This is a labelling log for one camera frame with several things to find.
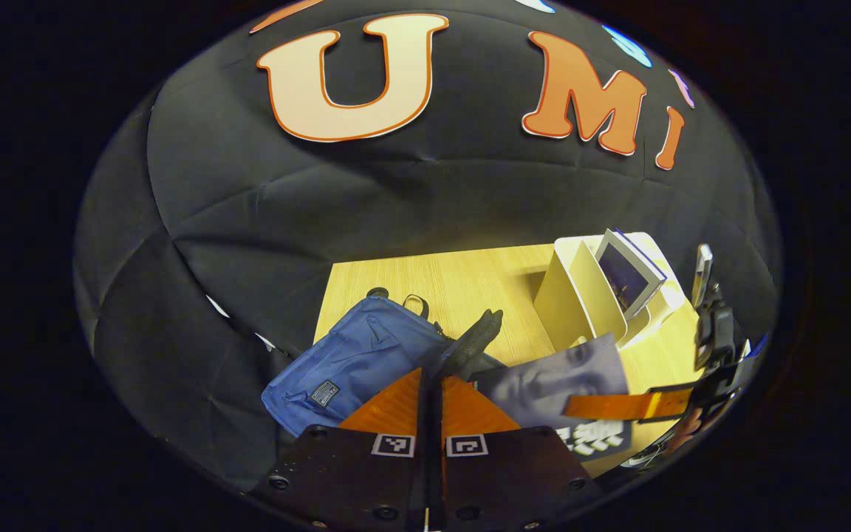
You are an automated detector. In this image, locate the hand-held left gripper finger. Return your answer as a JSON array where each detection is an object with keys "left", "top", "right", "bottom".
[
  {"left": 248, "top": 367, "right": 434, "bottom": 532},
  {"left": 433, "top": 373, "right": 604, "bottom": 532}
]

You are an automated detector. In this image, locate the grey portrait cover book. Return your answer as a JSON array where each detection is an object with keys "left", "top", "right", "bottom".
[{"left": 474, "top": 334, "right": 633, "bottom": 463}]

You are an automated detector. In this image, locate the blue cover book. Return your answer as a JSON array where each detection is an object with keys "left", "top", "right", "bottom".
[{"left": 594, "top": 229, "right": 668, "bottom": 320}]

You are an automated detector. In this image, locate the white bookshelf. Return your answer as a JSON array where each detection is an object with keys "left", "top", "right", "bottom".
[{"left": 533, "top": 231, "right": 692, "bottom": 352}]

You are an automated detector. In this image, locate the blue schoolbag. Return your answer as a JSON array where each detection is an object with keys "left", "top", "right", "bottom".
[{"left": 261, "top": 287, "right": 507, "bottom": 438}]

